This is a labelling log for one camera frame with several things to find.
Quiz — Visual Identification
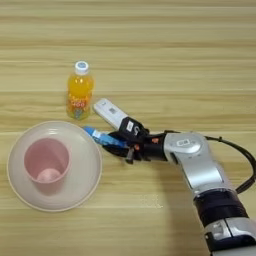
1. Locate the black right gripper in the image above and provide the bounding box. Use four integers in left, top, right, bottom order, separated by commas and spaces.
102, 130, 168, 165

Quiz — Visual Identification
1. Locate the blue tube with white print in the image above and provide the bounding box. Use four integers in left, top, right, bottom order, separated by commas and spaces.
82, 125, 130, 150

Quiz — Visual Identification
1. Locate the white rectangular remote device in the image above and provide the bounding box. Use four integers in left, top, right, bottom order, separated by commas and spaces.
92, 97, 130, 131

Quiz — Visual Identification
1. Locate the orange juice bottle white cap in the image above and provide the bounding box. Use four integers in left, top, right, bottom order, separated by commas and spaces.
65, 60, 96, 121

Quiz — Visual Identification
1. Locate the black box with white label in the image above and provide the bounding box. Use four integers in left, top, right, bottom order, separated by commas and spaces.
117, 116, 150, 142

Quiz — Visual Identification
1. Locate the beige round plate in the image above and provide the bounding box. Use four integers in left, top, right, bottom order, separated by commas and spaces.
6, 120, 104, 213

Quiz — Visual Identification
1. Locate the pink plastic cup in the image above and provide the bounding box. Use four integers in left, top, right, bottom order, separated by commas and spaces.
23, 137, 72, 195

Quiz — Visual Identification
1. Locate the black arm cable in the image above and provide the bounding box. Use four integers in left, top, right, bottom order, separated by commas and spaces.
164, 129, 256, 195

